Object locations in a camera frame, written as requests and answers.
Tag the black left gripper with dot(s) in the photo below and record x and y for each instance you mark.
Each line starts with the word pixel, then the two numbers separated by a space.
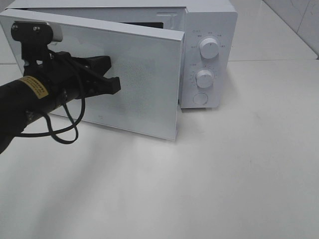
pixel 66 78

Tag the white microwave door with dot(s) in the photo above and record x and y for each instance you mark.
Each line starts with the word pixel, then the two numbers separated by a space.
pixel 148 62

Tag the round white door button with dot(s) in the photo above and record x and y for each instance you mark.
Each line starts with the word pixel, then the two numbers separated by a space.
pixel 200 99

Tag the white timer knob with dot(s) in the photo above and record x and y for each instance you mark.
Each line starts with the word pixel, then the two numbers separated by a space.
pixel 204 78

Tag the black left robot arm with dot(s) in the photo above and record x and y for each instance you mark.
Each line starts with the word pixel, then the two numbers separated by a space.
pixel 16 122

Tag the white microwave oven body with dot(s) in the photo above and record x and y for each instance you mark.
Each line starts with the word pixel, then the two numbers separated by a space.
pixel 195 19

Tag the upper white control knob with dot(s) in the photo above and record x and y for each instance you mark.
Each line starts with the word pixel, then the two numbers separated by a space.
pixel 209 47

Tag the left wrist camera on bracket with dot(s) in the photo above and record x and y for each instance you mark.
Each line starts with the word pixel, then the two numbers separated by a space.
pixel 34 37

